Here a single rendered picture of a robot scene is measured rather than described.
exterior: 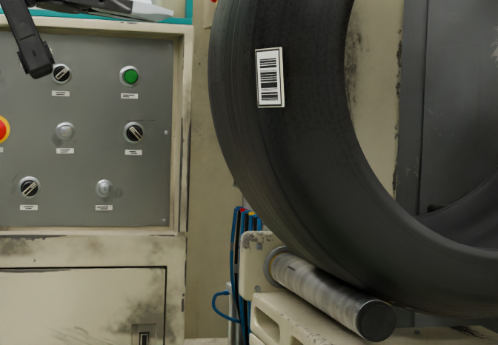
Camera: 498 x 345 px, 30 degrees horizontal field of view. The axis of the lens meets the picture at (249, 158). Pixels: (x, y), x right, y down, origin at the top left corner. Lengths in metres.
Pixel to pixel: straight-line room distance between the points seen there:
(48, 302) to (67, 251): 0.09
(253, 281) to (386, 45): 0.40
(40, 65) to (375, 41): 0.58
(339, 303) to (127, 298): 0.66
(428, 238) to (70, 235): 0.79
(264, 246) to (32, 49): 0.50
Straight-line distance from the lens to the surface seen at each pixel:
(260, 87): 0.96
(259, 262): 1.33
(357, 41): 1.38
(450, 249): 1.01
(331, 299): 1.09
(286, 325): 1.18
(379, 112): 1.40
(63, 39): 1.66
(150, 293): 1.66
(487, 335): 1.43
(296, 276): 1.22
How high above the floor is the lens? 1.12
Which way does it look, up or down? 3 degrees down
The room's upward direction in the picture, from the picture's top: 2 degrees clockwise
